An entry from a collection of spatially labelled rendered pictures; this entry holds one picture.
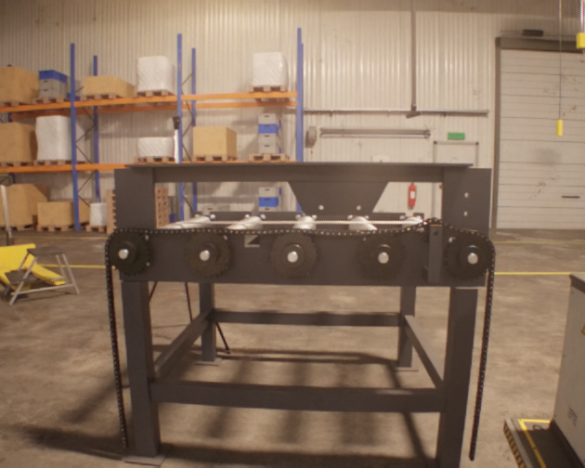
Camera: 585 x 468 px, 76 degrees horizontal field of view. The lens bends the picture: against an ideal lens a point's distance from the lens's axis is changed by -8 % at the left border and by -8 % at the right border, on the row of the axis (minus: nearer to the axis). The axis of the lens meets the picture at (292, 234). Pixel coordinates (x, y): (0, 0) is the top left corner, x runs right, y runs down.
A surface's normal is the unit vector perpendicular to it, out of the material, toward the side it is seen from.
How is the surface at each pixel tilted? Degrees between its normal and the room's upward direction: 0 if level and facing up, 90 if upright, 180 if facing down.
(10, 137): 90
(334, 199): 90
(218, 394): 90
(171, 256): 90
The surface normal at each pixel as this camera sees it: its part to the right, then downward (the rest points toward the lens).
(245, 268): -0.07, 0.12
